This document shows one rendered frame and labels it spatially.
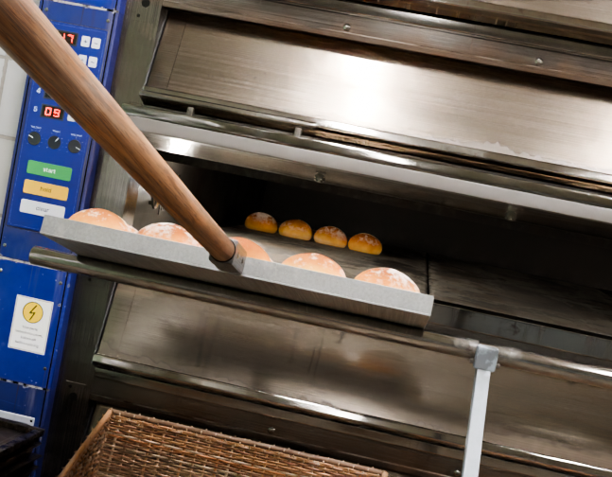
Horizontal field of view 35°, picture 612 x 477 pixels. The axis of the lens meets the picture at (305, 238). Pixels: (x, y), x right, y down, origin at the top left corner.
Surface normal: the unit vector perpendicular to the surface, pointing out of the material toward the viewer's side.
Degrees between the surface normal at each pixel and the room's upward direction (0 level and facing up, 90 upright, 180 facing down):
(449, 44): 90
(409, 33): 90
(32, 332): 90
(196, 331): 70
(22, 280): 90
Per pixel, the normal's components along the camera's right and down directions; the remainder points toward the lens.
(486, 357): -0.12, 0.04
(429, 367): -0.05, -0.29
